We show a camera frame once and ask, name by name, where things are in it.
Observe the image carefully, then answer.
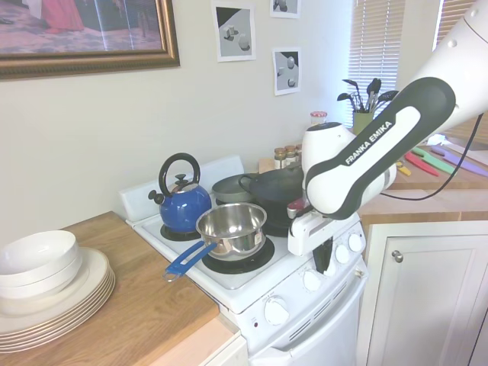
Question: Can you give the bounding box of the red knife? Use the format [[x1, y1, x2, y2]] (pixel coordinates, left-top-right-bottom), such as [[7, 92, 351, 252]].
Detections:
[[403, 151, 439, 177]]

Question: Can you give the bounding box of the steel saucepan blue handle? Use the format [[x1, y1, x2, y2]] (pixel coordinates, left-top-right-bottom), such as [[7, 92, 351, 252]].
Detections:
[[163, 203, 268, 284]]

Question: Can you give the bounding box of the thin black cable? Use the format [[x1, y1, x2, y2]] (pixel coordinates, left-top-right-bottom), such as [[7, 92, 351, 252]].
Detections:
[[379, 112, 483, 202]]

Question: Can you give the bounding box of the green knife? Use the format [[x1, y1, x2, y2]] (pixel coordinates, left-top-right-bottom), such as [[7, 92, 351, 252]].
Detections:
[[411, 146, 457, 173]]

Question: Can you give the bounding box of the white gold-rimmed plate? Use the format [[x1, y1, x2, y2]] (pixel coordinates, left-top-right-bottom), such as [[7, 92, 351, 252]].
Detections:
[[0, 276, 115, 342], [0, 284, 117, 354], [0, 268, 114, 329], [0, 246, 112, 323], [0, 280, 116, 347], [0, 272, 114, 336]]

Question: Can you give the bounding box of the green utensil holder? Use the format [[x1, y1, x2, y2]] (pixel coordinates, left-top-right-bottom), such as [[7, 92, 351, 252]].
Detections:
[[352, 110, 377, 135]]

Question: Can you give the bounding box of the jar with checkered lid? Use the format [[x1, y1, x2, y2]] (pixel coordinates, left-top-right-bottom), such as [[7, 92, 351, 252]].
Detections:
[[310, 110, 329, 129]]

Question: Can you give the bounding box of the white oven door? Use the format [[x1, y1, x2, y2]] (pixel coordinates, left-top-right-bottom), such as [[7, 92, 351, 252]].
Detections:
[[247, 274, 369, 366]]

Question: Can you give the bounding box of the white drawer cabinet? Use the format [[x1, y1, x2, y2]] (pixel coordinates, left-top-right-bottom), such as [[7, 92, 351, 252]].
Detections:
[[213, 331, 249, 366]]

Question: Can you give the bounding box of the white bowl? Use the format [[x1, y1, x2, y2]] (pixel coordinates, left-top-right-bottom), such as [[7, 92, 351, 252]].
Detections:
[[0, 230, 80, 278], [0, 254, 83, 299]]

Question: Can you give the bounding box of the thin wooden board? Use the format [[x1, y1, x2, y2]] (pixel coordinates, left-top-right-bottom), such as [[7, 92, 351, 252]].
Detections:
[[0, 210, 221, 366]]

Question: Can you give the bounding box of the grey frying pan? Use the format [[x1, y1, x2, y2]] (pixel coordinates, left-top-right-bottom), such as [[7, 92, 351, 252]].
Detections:
[[211, 173, 260, 204]]

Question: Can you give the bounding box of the gold framed painting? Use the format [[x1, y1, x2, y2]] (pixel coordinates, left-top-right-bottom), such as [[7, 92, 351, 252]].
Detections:
[[0, 0, 181, 80]]

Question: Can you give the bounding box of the black stove burner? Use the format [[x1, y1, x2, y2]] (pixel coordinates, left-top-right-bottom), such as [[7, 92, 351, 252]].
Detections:
[[201, 236, 275, 275], [262, 213, 302, 238], [159, 223, 209, 242]]

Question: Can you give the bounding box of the grey shapes poster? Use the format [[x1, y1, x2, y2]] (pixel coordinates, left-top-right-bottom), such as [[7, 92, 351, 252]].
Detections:
[[211, 0, 256, 63], [271, 47, 302, 96], [269, 0, 301, 19]]

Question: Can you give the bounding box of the black wok wooden handle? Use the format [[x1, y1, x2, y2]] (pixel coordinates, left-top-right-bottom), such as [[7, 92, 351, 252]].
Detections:
[[239, 167, 306, 226]]

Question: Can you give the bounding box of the white electric stove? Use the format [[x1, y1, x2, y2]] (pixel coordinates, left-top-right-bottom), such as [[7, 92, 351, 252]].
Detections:
[[117, 154, 369, 366]]

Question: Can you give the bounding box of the blue kettle black handle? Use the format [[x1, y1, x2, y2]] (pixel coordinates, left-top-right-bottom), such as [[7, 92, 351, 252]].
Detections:
[[147, 152, 213, 234]]

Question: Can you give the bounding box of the white door cabinet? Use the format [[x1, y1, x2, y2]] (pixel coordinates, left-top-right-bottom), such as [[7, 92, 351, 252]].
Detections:
[[360, 223, 488, 366]]

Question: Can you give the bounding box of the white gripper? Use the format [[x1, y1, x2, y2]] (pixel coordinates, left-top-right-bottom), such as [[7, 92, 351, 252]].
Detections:
[[287, 213, 336, 276]]

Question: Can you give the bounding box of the purple knife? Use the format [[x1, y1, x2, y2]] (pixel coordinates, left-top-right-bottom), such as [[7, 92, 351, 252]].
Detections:
[[430, 146, 488, 173]]

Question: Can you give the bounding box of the black kitchen utensil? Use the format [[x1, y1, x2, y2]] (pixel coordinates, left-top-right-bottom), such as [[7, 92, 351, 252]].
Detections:
[[342, 79, 362, 112], [365, 78, 382, 112], [337, 93, 356, 112], [375, 90, 400, 111]]

